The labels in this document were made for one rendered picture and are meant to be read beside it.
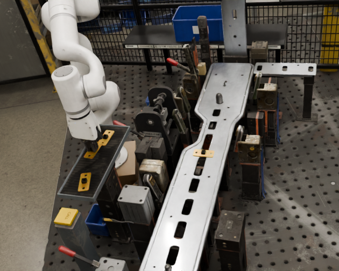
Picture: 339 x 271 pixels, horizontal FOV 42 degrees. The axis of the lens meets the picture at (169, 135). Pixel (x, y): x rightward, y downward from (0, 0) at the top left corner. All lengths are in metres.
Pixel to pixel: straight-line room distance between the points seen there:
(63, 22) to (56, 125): 2.40
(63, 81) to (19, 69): 2.93
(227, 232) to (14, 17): 3.00
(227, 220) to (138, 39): 1.38
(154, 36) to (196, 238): 1.38
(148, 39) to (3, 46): 1.95
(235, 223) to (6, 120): 3.02
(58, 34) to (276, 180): 1.15
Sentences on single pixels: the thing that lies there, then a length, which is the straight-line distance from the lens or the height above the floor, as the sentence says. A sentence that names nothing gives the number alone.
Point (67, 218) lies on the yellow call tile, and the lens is 1.47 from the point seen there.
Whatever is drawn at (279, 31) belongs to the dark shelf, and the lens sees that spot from 2.45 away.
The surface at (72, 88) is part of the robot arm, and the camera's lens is 1.40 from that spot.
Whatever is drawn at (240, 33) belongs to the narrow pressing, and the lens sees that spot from 2.26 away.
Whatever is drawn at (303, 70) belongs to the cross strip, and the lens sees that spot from 2.20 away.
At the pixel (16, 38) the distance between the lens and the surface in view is 4.14.
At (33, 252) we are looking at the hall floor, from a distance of 3.00.
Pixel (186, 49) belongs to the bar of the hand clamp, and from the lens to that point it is 2.03.
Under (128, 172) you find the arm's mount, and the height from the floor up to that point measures 0.79.
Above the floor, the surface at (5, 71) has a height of 0.26.
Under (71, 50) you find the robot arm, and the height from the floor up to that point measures 1.56.
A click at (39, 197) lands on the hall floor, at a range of 3.30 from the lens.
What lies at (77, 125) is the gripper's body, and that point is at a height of 1.34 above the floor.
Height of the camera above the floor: 2.23
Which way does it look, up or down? 41 degrees down
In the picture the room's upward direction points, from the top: 12 degrees counter-clockwise
